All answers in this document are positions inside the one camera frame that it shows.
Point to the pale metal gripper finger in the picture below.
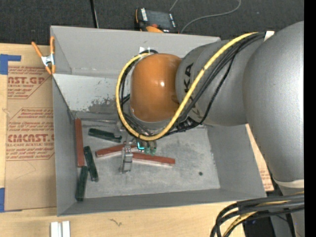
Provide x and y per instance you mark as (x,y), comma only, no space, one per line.
(128,160)
(121,165)

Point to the red-brown flat block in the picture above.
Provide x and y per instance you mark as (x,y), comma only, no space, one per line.
(108,151)
(79,144)
(155,159)

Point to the dark green flat block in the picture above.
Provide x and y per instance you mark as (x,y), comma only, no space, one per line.
(90,164)
(81,184)
(103,134)

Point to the grey metal bin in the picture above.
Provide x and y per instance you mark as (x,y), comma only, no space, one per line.
(158,181)

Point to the brown cardboard board, red print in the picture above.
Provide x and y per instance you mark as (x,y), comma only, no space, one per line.
(29,179)

